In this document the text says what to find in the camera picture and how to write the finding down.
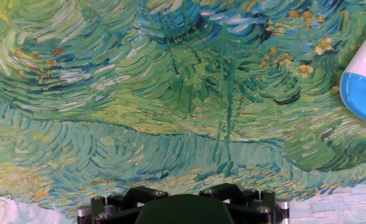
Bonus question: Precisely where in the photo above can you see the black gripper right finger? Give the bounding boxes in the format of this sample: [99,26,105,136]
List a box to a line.
[198,182,290,224]

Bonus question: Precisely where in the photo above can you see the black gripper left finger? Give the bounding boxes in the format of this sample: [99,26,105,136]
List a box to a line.
[77,185,169,224]

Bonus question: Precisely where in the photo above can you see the white blue desk lamp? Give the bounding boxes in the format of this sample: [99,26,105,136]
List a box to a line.
[339,20,366,133]

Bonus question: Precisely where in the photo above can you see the green painting print tablecloth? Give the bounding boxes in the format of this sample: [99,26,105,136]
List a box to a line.
[0,0,366,224]

